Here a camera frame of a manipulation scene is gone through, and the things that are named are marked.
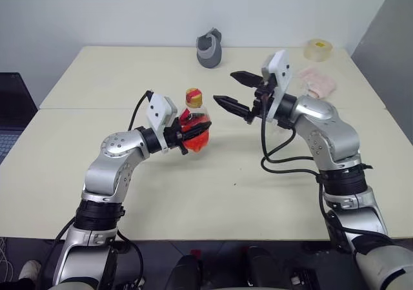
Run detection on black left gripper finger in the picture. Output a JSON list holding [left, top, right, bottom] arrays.
[[184, 122, 212, 140]]

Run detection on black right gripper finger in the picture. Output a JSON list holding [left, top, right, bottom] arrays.
[[214, 94, 253, 124], [230, 71, 263, 89]]

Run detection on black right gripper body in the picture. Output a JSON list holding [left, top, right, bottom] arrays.
[[252, 76, 279, 118]]

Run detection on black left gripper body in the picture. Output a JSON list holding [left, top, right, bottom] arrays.
[[163, 118, 190, 157]]

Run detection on clear bottle with red drink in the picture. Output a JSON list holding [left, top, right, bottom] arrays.
[[178, 88, 212, 154]]

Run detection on grey rounded fabric object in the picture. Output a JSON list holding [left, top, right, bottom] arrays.
[[196, 27, 223, 68]]

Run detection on pink folded cloth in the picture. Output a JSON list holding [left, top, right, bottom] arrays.
[[296, 66, 338, 99]]

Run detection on clear tape roll yellow core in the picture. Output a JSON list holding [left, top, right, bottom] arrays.
[[303, 38, 333, 62]]

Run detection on dark rounded shape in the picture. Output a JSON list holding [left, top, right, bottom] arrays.
[[169, 254, 204, 290], [247, 245, 291, 290]]

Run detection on black laptop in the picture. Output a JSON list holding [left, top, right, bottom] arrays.
[[0, 72, 39, 165]]

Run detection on white shoe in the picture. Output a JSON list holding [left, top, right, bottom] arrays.
[[18, 260, 42, 281]]

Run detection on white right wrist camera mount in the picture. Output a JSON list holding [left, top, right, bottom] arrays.
[[260, 49, 293, 123]]

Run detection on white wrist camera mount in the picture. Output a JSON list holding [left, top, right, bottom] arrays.
[[145, 92, 179, 155], [260, 49, 293, 123]]

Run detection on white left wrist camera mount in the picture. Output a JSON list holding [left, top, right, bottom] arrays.
[[145, 92, 179, 155]]

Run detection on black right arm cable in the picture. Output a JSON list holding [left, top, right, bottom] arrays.
[[259, 86, 393, 249]]

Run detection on thin white cable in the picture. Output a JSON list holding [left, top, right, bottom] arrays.
[[0, 237, 9, 273]]

